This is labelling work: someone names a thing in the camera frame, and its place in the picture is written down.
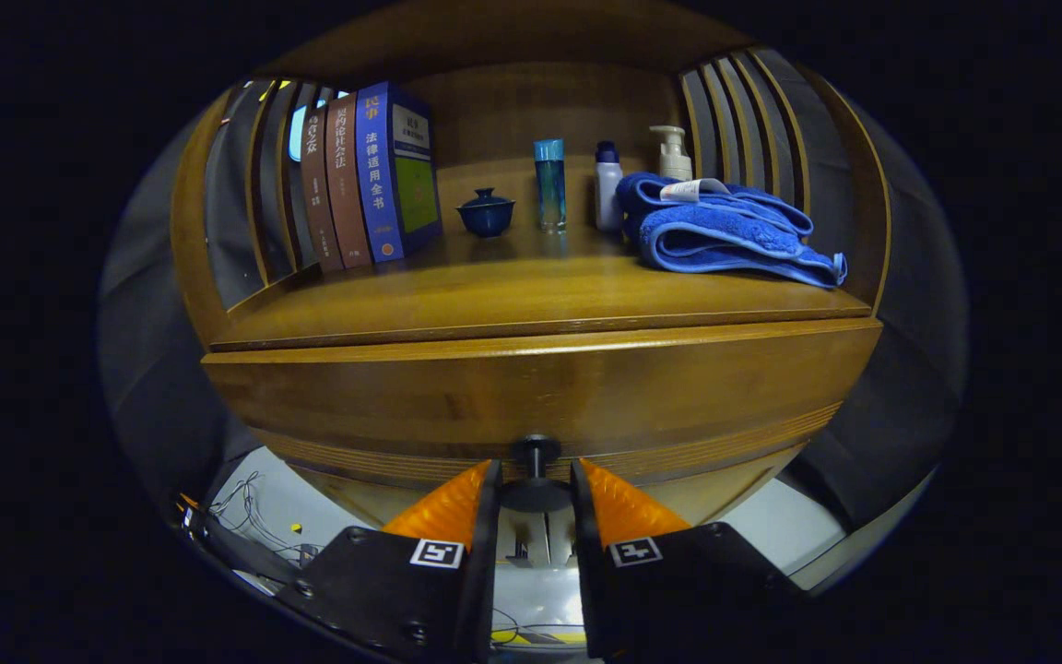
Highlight reddish brown book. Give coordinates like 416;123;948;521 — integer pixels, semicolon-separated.
324;92;373;269

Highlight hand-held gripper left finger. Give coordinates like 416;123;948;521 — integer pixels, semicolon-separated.
273;458;502;664

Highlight wooden drawer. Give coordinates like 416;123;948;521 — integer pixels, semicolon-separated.
202;318;884;490

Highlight teal glass bottle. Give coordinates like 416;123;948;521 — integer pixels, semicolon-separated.
534;138;568;234

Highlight white bottle with blue cap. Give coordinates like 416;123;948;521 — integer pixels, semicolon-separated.
595;140;625;232

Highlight blue folded towel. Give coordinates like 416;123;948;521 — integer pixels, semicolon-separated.
616;172;849;290

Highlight blue lidded teacup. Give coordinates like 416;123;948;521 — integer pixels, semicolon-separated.
455;188;516;239

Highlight blue book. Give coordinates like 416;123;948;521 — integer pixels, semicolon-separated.
355;81;444;264

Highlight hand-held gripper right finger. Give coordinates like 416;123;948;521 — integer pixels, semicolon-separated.
571;456;808;661

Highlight wooden cabinet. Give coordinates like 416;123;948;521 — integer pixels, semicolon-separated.
170;0;891;573

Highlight dark brown book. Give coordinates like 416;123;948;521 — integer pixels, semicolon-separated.
299;106;345;274

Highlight thin white cable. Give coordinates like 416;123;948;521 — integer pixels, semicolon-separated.
208;470;329;565

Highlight black drawer knob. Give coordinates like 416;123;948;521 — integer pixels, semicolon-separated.
499;434;578;514

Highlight white pump bottle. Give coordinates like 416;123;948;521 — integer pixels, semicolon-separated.
649;124;694;182

